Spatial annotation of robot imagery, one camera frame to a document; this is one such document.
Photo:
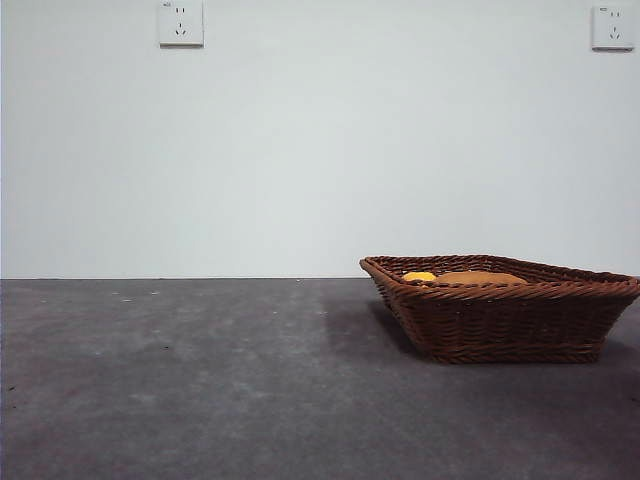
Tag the brown wicker basket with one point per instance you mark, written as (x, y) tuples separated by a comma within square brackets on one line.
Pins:
[(500, 325)]

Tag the yellow corn cob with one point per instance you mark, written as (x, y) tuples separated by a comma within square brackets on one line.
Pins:
[(419, 276)]

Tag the brown potato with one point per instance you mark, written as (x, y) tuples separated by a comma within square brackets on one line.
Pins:
[(480, 278)]

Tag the white wall socket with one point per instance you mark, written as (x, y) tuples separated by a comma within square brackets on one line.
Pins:
[(612, 27), (181, 24)]

